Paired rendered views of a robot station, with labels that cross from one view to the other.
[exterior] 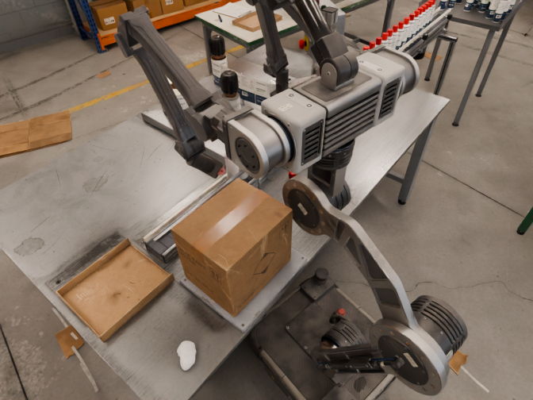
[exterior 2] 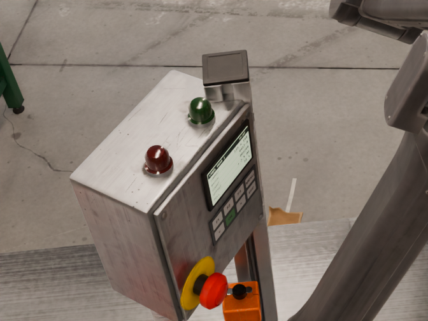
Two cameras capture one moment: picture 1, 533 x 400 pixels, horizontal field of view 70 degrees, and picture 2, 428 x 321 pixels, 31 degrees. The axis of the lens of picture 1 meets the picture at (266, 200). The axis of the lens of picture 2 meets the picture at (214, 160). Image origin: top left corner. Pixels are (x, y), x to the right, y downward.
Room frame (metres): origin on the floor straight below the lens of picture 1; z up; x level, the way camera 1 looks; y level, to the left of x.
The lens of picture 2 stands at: (1.78, 0.22, 1.99)
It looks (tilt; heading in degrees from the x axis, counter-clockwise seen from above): 47 degrees down; 235
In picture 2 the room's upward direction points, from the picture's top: 10 degrees counter-clockwise
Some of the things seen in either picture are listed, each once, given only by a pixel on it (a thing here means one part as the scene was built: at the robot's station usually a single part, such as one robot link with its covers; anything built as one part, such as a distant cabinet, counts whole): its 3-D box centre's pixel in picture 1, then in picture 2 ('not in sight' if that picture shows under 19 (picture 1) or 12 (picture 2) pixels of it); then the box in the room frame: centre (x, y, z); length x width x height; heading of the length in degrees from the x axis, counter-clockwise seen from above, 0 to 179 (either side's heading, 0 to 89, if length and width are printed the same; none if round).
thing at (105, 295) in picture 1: (116, 285); not in sight; (0.73, 0.53, 0.85); 0.30 x 0.26 x 0.04; 140
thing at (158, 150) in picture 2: not in sight; (157, 158); (1.55, -0.21, 1.49); 0.03 x 0.03 x 0.02
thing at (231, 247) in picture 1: (235, 245); not in sight; (0.78, 0.11, 0.99); 0.30 x 0.24 x 0.27; 138
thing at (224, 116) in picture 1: (231, 128); not in sight; (0.79, 0.08, 1.45); 0.09 x 0.08 x 0.12; 129
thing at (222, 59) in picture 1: (219, 62); not in sight; (2.01, 0.24, 1.04); 0.09 x 0.09 x 0.29
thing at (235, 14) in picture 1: (230, 11); not in sight; (3.41, 0.25, 0.81); 0.38 x 0.36 x 0.02; 129
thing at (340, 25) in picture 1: (323, 32); (178, 199); (1.52, -0.24, 1.38); 0.17 x 0.10 x 0.19; 15
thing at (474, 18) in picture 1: (456, 53); not in sight; (3.22, -1.71, 0.46); 0.73 x 0.62 x 0.93; 140
